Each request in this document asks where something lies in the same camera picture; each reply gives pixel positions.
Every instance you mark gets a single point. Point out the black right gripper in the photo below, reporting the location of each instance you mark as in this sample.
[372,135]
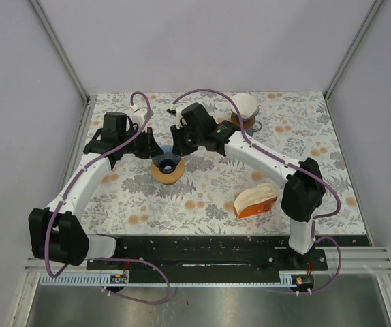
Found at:
[178,146]

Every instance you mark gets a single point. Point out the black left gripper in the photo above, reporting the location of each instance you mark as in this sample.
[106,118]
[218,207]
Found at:
[151,148]

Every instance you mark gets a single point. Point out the blue plastic dripper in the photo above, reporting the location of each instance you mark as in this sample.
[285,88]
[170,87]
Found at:
[167,161]

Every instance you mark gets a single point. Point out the white paper coffee filter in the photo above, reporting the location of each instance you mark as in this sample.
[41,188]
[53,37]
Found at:
[243,97]

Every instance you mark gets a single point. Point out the grey glass server jug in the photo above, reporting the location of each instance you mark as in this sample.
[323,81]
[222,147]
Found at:
[252,127]

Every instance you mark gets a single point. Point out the grey glass dripper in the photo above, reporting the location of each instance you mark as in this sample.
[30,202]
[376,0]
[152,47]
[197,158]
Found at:
[247,110]

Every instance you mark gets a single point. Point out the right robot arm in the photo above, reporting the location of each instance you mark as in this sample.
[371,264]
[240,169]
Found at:
[301,181]

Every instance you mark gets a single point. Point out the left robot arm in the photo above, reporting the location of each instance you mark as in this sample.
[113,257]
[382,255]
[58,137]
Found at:
[56,232]

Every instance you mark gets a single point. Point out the orange coffee filter box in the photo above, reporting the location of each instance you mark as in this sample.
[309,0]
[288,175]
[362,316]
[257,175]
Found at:
[256,200]

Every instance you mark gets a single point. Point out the floral table mat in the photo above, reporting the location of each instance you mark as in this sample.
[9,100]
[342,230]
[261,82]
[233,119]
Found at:
[128,200]

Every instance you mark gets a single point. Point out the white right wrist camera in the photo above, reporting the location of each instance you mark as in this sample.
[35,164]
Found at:
[176,111]

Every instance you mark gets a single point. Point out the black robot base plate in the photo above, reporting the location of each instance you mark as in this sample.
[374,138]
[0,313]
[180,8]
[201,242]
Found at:
[209,259]

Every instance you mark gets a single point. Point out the white slotted cable duct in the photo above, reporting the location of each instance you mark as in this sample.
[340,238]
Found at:
[87,279]

